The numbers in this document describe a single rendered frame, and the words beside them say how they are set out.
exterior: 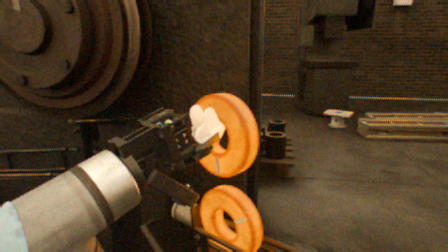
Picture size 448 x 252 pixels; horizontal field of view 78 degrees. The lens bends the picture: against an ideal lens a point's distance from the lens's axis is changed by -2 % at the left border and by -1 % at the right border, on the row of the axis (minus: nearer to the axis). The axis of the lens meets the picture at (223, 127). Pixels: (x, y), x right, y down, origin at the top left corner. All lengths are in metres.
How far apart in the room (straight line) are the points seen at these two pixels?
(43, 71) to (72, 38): 0.11
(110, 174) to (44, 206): 0.08
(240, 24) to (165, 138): 0.49
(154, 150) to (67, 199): 0.13
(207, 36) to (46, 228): 0.63
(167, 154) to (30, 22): 0.46
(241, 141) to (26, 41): 0.53
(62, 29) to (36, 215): 0.47
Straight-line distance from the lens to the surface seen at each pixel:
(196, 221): 0.68
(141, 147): 0.41
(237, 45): 0.82
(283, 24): 6.79
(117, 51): 0.73
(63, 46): 0.74
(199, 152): 0.45
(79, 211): 0.37
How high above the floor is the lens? 1.06
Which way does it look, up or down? 15 degrees down
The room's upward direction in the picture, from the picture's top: straight up
